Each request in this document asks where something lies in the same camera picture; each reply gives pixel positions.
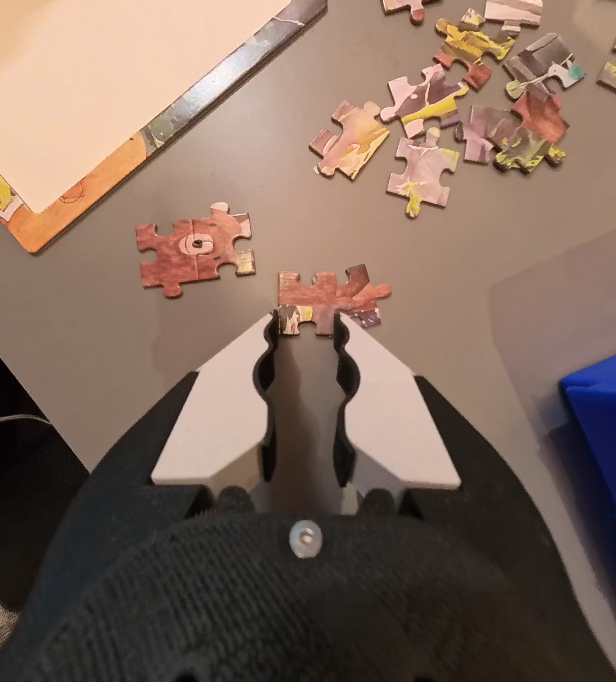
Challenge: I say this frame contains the pile of jigsaw pieces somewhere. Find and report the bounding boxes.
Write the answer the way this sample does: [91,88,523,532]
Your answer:
[308,0,616,220]

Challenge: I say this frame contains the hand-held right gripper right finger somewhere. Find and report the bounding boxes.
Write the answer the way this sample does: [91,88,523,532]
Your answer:
[332,312,463,515]

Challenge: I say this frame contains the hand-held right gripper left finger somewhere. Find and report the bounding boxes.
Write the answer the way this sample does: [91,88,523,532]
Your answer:
[151,311,281,513]

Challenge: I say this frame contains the puzzle frame tray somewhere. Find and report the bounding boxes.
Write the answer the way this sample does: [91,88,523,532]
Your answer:
[0,0,329,255]

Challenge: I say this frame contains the brown bear face puzzle piece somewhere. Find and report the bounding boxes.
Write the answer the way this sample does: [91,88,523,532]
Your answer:
[135,202,257,299]

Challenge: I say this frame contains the thin white cable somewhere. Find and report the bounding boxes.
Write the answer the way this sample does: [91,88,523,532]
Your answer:
[0,402,52,426]

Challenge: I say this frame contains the brown and purple puzzle piece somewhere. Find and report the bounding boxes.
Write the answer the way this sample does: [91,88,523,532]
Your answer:
[277,264,393,337]

